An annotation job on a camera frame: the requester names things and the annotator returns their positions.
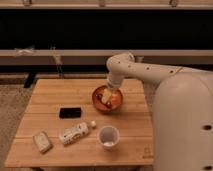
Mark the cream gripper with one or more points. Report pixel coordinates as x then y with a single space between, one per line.
107 93

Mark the black eraser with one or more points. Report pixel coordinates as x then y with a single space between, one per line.
70 112

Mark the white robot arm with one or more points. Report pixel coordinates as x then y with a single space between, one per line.
182 111

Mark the red item in bowl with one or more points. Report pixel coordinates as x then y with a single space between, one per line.
107 104

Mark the orange bowl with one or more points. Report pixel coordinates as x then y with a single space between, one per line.
116 99

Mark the wooden table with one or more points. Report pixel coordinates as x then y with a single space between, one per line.
42 114

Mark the white plastic bottle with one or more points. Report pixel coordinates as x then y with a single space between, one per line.
75 132

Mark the white wrapped packet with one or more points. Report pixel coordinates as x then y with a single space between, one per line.
42 142

